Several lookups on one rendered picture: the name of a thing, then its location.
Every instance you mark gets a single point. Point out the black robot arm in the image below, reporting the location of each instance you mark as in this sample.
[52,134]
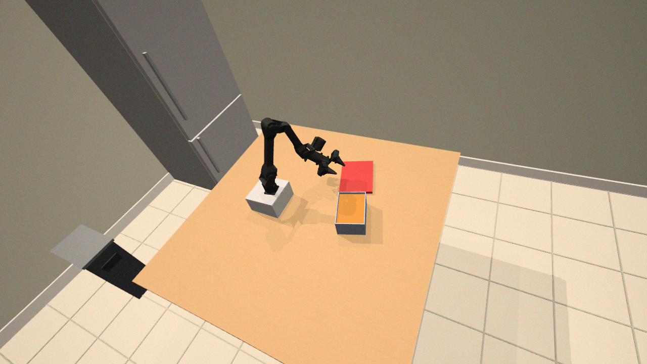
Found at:
[270,128]

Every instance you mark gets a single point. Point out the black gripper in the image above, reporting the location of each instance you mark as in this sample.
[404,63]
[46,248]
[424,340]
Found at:
[334,157]

